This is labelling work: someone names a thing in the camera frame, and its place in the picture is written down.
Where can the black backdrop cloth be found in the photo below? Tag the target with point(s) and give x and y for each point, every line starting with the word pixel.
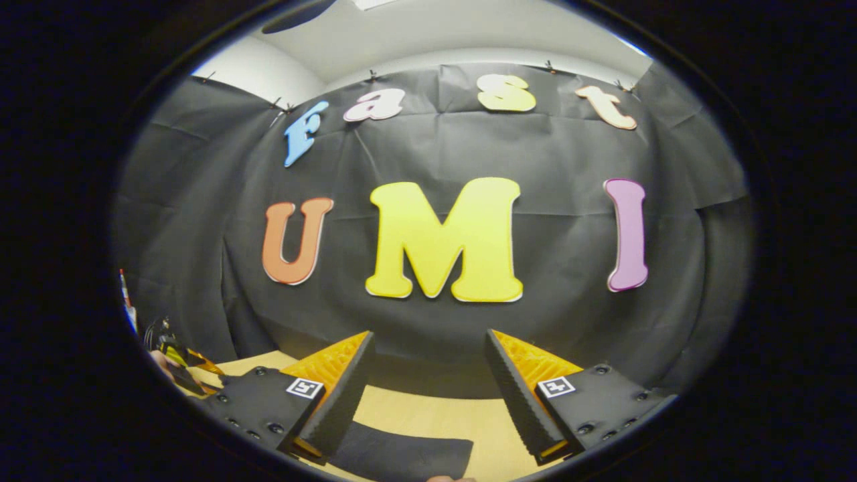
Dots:
pixel 469 147

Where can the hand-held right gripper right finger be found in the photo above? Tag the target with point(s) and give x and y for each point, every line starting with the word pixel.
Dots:
pixel 525 408

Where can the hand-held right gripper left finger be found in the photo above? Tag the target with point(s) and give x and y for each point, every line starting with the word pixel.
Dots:
pixel 335 408

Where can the red white thin object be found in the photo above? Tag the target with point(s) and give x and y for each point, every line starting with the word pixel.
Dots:
pixel 125 288

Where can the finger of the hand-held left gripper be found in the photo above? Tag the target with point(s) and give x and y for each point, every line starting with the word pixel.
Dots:
pixel 201 361

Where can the black jeans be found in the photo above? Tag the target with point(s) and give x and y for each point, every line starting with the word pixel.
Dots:
pixel 408 455

